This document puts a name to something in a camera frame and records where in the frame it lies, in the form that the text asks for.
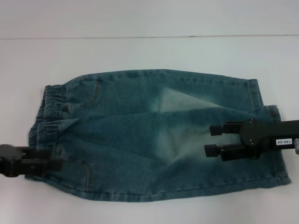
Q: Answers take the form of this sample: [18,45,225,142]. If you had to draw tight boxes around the blue denim shorts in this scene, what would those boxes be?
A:
[24,68,292,203]

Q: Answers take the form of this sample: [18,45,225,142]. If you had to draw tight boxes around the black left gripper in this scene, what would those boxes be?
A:
[0,144,63,181]

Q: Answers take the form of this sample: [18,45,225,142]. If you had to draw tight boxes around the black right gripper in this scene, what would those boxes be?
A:
[204,118,299,162]

